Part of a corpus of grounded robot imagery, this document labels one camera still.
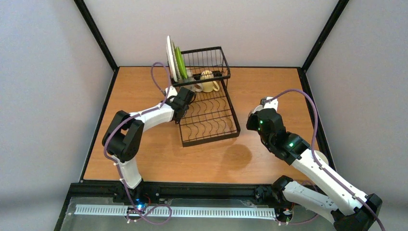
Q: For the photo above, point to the white slotted cable duct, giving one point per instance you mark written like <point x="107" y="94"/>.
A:
<point x="179" y="212"/>

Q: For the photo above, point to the black wire dish rack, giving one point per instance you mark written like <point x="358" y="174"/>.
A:
<point x="211" y="116"/>

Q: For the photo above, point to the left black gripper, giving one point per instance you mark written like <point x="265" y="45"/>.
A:
<point x="187" y="96"/>

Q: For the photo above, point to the black aluminium base frame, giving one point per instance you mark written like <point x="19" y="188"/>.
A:
<point x="159" y="194"/>

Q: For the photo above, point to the woven bamboo tray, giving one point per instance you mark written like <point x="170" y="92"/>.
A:
<point x="175" y="61"/>

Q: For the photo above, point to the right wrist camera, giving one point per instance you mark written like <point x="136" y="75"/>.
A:
<point x="269" y="102"/>

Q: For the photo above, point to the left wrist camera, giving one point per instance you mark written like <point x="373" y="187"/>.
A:
<point x="171" y="92"/>

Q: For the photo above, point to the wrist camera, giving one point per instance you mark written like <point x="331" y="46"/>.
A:
<point x="269" y="102"/>
<point x="171" y="92"/>

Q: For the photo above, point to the left black corner post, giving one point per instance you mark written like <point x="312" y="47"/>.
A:
<point x="83" y="9"/>

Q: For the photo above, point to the black corner post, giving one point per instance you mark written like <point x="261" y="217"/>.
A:
<point x="83" y="9"/>
<point x="329" y="25"/>

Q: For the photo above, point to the green plate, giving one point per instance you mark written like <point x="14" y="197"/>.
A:
<point x="181" y="63"/>

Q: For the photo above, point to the right black corner post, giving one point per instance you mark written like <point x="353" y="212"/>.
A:
<point x="329" y="25"/>

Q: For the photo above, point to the yellow handled white mug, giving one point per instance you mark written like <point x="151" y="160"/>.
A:
<point x="210" y="85"/>

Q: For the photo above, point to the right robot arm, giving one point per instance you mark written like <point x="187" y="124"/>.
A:
<point x="343" y="205"/>

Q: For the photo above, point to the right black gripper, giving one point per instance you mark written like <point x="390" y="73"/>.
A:
<point x="253" y="122"/>

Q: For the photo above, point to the blue striped white plate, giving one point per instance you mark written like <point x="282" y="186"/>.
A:
<point x="170" y="59"/>

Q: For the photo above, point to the white bowl with dark base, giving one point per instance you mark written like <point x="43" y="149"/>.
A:
<point x="321" y="156"/>

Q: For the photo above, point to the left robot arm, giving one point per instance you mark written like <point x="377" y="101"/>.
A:
<point x="122" y="139"/>

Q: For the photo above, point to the tall seashell mug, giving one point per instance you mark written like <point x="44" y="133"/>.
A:
<point x="196" y="87"/>

